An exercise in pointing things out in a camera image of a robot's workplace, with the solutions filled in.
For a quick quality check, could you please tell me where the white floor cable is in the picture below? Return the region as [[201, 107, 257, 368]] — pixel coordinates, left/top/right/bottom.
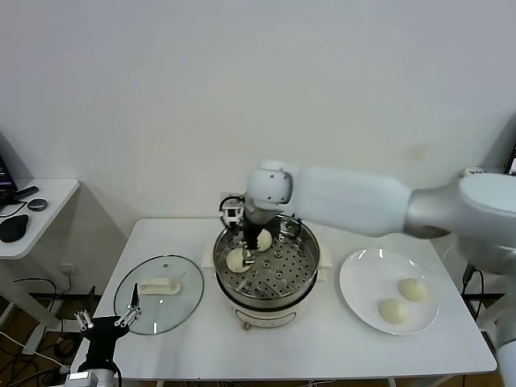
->
[[0, 332, 72, 376]]

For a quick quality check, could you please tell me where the dark laptop with purple screen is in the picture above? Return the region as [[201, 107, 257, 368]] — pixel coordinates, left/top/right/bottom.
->
[[0, 152, 19, 209]]

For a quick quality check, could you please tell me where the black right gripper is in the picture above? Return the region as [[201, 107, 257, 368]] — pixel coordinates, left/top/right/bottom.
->
[[237, 219, 263, 270]]

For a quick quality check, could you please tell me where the white side desk with mouse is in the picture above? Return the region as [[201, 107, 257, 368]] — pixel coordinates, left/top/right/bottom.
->
[[0, 178, 81, 356]]

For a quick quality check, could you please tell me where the black floor cable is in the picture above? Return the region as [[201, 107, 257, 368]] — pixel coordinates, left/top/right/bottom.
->
[[14, 277, 61, 323]]

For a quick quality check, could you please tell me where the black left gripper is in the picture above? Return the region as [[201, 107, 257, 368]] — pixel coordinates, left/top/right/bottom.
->
[[74, 283, 143, 370]]

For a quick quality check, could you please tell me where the cream electric cooker pot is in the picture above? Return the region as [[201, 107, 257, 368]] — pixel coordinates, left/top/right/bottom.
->
[[200, 243, 334, 334]]

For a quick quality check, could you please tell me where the large white plate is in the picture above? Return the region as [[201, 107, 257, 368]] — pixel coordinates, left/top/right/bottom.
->
[[338, 248, 439, 336]]

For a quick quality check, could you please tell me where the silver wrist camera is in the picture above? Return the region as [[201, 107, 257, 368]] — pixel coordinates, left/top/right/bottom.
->
[[218, 194, 248, 231], [66, 371, 96, 387]]

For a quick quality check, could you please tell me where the thin black desk cable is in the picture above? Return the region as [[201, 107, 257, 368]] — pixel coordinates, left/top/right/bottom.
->
[[0, 201, 27, 219]]

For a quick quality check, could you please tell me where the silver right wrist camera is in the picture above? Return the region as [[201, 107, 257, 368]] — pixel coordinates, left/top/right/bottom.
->
[[218, 194, 248, 231]]

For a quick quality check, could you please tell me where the black cable with adapter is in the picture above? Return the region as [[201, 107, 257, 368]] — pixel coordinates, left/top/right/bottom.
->
[[460, 264, 485, 319]]

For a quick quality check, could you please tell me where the white steamed baozi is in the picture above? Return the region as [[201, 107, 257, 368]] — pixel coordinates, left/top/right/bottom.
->
[[257, 228, 274, 253], [377, 298, 407, 324], [398, 277, 428, 302], [225, 248, 249, 274]]

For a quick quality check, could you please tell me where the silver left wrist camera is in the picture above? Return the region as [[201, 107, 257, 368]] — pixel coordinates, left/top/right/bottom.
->
[[66, 371, 96, 387]]

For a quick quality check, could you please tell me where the black stick-shaped device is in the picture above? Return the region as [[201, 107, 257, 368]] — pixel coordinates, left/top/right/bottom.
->
[[10, 186, 40, 202]]

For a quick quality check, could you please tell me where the white side desk with label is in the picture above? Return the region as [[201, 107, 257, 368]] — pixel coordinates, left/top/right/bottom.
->
[[461, 167, 516, 356]]

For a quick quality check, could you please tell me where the black computer mouse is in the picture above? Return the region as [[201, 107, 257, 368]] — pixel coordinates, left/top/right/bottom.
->
[[0, 214, 31, 243]]

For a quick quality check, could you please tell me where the glass lid with cream handle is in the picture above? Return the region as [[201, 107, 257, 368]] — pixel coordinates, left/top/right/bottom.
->
[[113, 253, 206, 336]]

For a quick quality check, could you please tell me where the perforated steel steamer basket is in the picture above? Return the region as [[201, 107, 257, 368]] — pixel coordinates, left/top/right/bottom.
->
[[212, 212, 322, 302]]

